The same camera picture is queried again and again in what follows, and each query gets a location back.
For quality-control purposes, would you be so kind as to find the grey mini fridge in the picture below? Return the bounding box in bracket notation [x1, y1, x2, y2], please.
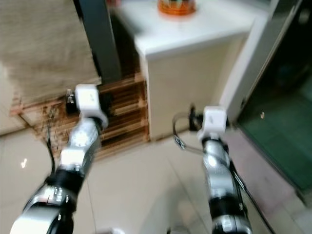
[73, 0, 123, 84]

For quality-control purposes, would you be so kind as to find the white topped cream counter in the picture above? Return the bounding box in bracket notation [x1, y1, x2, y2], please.
[116, 0, 276, 143]

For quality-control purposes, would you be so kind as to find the wooden slatted rack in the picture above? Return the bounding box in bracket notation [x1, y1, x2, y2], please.
[9, 73, 150, 162]

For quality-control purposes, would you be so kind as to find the orange dish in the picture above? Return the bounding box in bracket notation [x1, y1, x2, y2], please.
[157, 0, 197, 17]

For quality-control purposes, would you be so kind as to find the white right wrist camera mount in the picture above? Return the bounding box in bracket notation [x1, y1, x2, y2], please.
[197, 105, 228, 143]

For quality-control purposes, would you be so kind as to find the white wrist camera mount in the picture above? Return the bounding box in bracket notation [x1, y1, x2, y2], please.
[74, 83, 109, 126]
[197, 105, 228, 143]

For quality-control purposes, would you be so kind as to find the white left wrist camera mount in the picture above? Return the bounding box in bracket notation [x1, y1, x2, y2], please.
[74, 83, 109, 126]

